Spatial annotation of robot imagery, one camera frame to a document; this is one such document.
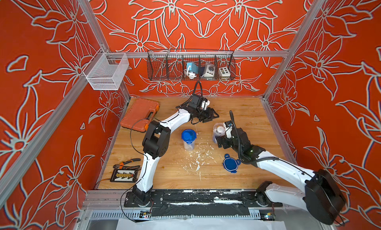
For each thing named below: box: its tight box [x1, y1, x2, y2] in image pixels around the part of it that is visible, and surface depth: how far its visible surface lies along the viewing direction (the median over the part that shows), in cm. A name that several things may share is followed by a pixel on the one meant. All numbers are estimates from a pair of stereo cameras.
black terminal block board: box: [110, 169, 139, 183], surface depth 81 cm
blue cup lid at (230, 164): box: [222, 153, 242, 174], surface depth 85 cm
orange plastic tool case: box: [120, 98, 160, 133], surface depth 107 cm
